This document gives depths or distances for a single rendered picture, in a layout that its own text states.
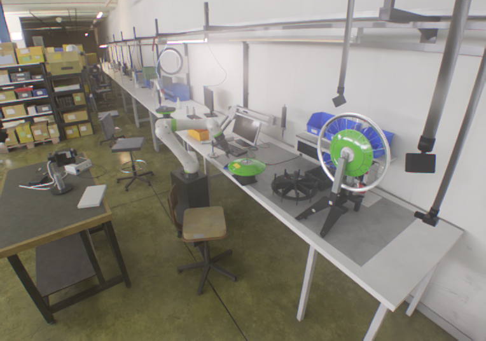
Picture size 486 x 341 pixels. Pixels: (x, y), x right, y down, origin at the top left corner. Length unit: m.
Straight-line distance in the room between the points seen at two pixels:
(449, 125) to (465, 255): 0.92
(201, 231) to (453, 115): 1.97
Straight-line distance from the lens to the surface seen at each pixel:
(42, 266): 2.86
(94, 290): 2.60
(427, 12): 1.91
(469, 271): 2.39
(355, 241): 1.73
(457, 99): 2.02
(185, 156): 2.22
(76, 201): 2.17
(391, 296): 1.51
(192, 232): 2.14
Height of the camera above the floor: 2.01
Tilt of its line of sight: 25 degrees down
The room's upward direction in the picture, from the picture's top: straight up
